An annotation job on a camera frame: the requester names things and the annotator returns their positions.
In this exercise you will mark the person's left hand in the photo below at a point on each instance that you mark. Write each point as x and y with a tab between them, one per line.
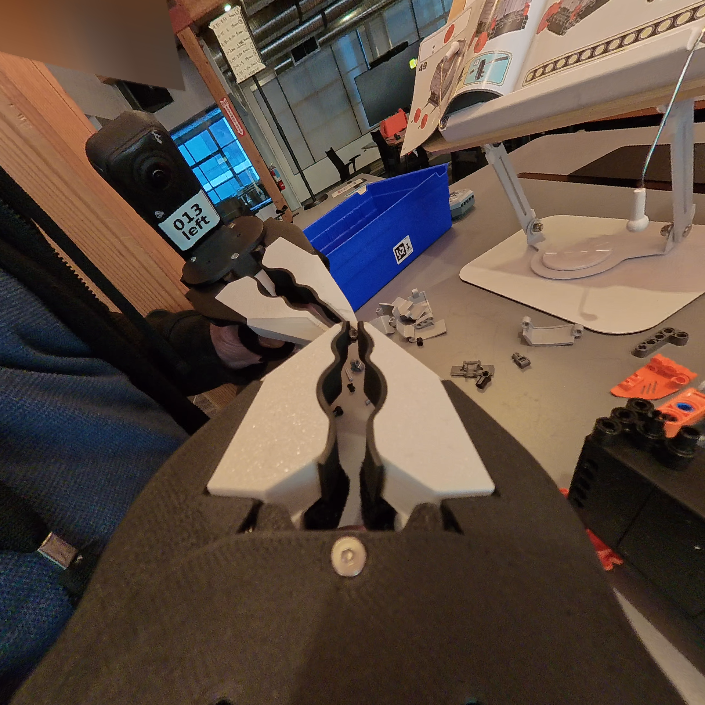
234	347

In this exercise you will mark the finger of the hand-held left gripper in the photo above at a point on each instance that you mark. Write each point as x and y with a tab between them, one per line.
308	270
264	311

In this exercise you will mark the dark grey bent liftarm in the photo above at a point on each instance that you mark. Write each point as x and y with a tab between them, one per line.
658	344

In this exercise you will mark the pile of grey panel pieces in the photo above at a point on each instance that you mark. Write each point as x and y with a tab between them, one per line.
407	319

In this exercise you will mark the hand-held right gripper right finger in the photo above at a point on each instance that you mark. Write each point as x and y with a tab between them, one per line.
429	440

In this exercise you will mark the printed instruction booklet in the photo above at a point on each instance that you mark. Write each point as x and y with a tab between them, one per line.
606	33

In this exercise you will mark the orange case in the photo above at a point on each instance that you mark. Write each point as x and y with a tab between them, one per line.
394	126

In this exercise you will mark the large dark screen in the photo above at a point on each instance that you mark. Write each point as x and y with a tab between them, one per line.
385	88

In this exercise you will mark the black office chair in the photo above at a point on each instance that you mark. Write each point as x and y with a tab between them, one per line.
341	162

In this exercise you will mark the grey curved panel piece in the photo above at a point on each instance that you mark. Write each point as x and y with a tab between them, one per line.
551	335

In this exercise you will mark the grey track link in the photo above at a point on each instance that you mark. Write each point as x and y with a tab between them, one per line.
468	369

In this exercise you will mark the blue bin with white label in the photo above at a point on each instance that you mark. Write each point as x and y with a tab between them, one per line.
358	242

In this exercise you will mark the orange wedge plate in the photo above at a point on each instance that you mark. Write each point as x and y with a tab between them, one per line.
650	380

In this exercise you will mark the white knob rod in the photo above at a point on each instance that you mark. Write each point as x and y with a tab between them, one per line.
639	215

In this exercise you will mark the building block robot vehicle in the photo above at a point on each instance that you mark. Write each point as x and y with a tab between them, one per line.
633	495

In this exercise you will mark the grey block assembly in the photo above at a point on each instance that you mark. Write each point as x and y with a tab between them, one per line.
462	202

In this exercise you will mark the black axle connector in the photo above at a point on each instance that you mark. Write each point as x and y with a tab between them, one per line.
483	381

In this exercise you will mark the white articulated stand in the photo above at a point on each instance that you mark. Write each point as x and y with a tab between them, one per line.
517	193

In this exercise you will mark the person's blue shirt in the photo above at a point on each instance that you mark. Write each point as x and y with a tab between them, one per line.
82	440

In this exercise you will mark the white paper sign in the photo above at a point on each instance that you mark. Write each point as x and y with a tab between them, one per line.
237	44

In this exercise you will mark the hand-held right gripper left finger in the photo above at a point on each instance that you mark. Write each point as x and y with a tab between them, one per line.
270	440

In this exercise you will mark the person's left forearm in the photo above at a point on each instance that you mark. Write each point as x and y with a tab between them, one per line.
182	347

